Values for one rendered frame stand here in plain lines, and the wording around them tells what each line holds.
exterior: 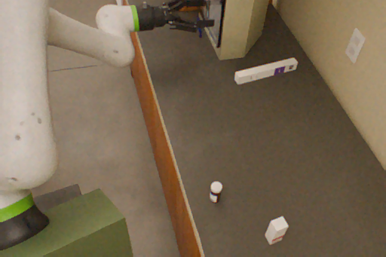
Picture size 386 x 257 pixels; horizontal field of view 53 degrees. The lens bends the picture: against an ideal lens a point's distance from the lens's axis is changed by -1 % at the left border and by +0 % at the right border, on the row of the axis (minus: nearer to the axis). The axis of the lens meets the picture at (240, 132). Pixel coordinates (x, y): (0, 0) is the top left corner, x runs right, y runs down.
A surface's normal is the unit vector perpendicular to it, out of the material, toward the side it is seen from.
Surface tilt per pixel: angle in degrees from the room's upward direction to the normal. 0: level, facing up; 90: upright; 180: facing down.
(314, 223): 0
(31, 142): 35
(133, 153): 0
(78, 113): 0
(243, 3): 90
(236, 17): 90
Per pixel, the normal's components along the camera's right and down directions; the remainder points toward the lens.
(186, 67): 0.13, -0.63
